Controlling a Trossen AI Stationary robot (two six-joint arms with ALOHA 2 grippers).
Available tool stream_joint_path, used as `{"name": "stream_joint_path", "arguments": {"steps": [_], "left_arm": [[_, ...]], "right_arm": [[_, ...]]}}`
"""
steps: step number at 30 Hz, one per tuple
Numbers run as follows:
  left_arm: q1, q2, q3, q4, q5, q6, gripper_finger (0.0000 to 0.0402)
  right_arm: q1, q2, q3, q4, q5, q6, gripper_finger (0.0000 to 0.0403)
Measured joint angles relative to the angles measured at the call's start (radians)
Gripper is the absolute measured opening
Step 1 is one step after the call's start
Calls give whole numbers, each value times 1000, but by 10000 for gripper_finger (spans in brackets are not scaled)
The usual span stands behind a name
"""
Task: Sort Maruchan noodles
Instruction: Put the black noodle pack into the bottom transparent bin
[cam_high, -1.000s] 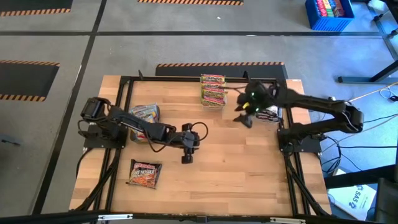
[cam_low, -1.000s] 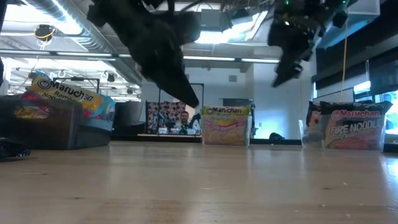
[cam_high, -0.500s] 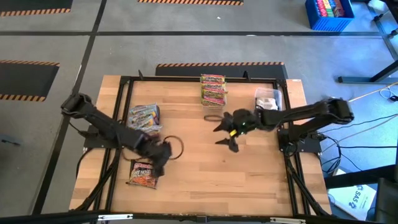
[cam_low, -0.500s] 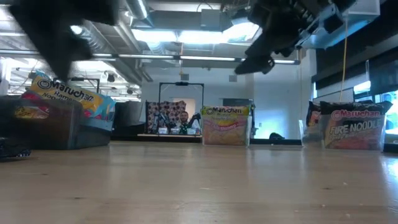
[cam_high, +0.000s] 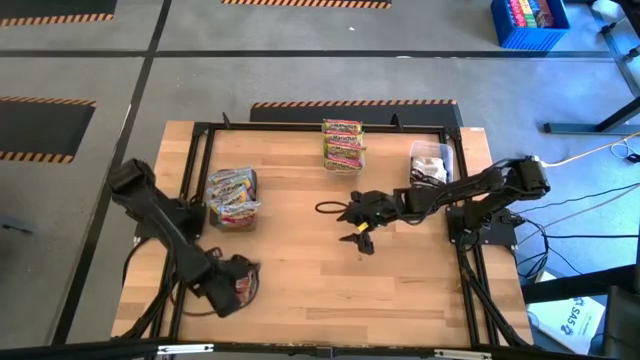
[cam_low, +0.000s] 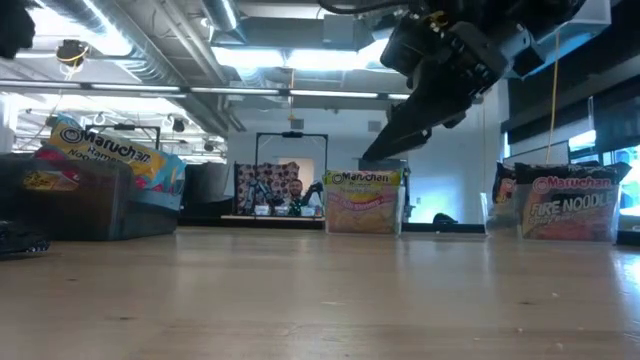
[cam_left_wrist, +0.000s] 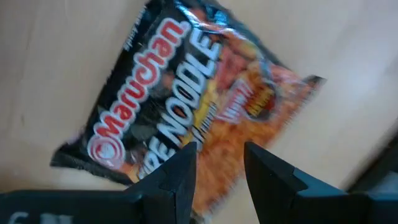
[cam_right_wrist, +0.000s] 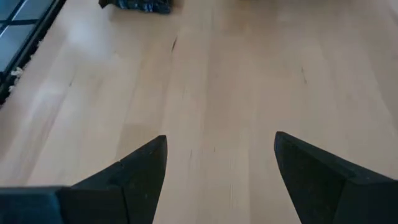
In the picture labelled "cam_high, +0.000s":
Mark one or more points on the black aluminium table frame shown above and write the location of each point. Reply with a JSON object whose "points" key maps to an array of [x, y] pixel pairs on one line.
{"points": [[240, 125]]}

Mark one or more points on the black metal beam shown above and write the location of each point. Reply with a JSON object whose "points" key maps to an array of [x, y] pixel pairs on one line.
{"points": [[575, 285]]}

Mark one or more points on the blue plastic crate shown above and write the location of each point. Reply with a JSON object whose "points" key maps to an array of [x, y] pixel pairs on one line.
{"points": [[530, 41]]}

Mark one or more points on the green ramen packet stack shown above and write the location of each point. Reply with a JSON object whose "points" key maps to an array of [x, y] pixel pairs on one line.
{"points": [[345, 173]]}

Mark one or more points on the dark smoked plastic bin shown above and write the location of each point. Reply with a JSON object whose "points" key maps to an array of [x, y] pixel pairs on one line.
{"points": [[235, 228]]}

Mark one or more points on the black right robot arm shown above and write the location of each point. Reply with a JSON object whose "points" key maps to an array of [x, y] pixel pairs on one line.
{"points": [[465, 187]]}

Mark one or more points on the black hazard-striped floor mat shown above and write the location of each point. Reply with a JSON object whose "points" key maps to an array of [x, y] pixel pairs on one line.
{"points": [[40, 130], [300, 114], [50, 7], [300, 4]]}

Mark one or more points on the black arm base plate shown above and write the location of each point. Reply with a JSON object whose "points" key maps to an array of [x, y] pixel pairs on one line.
{"points": [[146, 230], [505, 231]]}

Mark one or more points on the black-legged desk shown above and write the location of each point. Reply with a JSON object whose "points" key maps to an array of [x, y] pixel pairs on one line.
{"points": [[575, 128]]}

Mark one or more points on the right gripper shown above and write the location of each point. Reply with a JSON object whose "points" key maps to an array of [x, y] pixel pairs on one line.
{"points": [[375, 207]]}

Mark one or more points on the silver metal bracket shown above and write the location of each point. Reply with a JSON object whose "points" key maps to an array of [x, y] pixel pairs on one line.
{"points": [[185, 349], [462, 355]]}

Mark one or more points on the small dark floor object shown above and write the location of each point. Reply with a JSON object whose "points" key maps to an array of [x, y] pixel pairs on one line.
{"points": [[15, 228]]}

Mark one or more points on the clear plastic bin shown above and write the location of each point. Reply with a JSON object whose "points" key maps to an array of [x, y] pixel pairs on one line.
{"points": [[430, 148]]}

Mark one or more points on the white printed cardboard box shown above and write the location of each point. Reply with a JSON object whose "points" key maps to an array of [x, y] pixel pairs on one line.
{"points": [[565, 325]]}

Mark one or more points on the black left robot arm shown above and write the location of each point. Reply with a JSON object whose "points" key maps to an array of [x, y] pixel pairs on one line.
{"points": [[165, 225]]}

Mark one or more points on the black rig gantry frame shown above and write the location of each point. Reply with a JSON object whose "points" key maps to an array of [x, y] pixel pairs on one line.
{"points": [[75, 351]]}

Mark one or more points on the white power strip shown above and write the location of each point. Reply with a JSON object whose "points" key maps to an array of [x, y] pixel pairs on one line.
{"points": [[541, 161]]}

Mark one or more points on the red Lime Chili Shrimp packet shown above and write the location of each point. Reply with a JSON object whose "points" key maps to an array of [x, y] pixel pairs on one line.
{"points": [[345, 151], [342, 126], [345, 164], [344, 139]]}

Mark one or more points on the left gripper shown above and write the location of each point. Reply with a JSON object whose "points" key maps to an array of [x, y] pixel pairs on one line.
{"points": [[220, 290]]}

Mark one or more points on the black power adapter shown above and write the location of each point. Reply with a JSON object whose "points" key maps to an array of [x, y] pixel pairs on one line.
{"points": [[634, 158]]}

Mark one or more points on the colourful boxes stack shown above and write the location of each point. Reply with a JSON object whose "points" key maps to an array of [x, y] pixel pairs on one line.
{"points": [[530, 12]]}

